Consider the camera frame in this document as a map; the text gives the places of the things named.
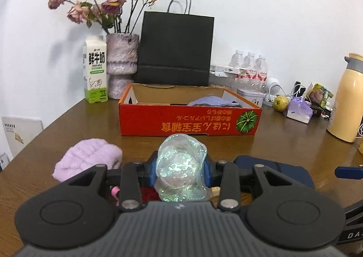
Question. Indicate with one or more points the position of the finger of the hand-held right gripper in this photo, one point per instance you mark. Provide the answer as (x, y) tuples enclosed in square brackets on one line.
[(348, 172)]

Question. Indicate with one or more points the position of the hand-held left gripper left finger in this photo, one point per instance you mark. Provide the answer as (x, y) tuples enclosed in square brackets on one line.
[(153, 173)]

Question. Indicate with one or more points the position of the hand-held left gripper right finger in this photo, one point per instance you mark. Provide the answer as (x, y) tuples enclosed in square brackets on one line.
[(206, 173)]

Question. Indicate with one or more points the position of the iridescent plastic bag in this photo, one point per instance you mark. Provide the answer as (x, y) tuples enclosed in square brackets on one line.
[(178, 166)]

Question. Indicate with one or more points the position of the red cardboard box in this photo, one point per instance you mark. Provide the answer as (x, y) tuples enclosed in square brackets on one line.
[(170, 125)]

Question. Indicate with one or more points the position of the purple fluffy towel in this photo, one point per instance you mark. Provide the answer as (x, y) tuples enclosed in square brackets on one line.
[(85, 155)]

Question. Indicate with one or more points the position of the purple cloth pad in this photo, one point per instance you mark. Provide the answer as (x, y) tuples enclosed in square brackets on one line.
[(209, 101)]

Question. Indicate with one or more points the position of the red fabric flower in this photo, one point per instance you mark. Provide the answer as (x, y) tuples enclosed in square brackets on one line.
[(147, 194)]

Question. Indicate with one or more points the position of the dark blue case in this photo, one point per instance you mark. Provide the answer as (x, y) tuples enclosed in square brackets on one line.
[(283, 170)]

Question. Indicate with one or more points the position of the small black box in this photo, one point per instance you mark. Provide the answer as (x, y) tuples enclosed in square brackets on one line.
[(320, 111)]

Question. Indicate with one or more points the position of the yellow thermos jug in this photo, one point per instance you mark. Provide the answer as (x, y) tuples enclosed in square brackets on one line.
[(347, 104)]

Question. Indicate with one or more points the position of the purple tissue pack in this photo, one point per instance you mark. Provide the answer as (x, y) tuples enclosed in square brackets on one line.
[(299, 111)]

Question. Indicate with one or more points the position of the colourful snack bag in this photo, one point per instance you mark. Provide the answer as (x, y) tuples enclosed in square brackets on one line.
[(320, 94)]

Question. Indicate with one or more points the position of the white tin box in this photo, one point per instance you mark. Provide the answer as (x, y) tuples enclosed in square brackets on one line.
[(251, 97)]

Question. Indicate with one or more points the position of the clear seed container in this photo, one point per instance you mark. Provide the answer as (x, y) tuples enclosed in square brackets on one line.
[(221, 81)]

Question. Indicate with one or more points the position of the yellow green fruit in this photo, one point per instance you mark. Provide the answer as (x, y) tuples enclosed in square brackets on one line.
[(281, 103)]

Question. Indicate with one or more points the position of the white flat carton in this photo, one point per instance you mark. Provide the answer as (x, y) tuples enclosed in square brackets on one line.
[(224, 69)]

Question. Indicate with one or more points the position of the small white fan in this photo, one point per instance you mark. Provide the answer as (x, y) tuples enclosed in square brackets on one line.
[(271, 87)]

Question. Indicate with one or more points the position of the white green milk carton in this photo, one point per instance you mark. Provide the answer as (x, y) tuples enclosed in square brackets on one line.
[(95, 75)]

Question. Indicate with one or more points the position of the purple glass vase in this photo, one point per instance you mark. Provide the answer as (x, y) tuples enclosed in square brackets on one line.
[(122, 61)]

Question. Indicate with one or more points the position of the clear water bottle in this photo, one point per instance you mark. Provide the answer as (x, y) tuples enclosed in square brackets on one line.
[(249, 63), (236, 60), (261, 67)]

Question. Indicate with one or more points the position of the black paper bag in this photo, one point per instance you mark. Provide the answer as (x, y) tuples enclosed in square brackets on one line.
[(173, 47)]

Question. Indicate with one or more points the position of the white board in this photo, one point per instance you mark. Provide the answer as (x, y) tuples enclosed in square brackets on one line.
[(22, 135)]

